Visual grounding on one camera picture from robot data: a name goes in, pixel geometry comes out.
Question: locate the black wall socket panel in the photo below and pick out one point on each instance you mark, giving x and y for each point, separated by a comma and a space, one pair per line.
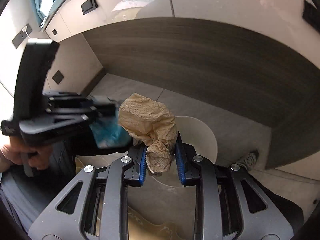
22, 35

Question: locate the right grey sneaker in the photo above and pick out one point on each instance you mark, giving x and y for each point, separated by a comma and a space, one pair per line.
249, 161

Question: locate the beige paper towel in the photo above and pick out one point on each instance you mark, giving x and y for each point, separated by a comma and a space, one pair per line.
152, 123

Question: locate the grey bed frame with drawers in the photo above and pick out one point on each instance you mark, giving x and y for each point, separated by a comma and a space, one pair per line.
255, 58

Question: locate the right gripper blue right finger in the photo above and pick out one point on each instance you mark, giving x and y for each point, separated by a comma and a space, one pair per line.
186, 170

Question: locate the blue plastic wrapper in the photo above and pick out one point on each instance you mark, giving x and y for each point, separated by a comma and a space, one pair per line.
107, 133

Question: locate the white round trash bin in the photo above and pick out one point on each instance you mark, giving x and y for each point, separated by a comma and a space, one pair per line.
196, 133

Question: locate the person's left hand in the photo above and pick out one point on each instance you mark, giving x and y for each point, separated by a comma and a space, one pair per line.
13, 149

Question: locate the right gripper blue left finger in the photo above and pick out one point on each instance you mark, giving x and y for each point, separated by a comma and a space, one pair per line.
136, 174

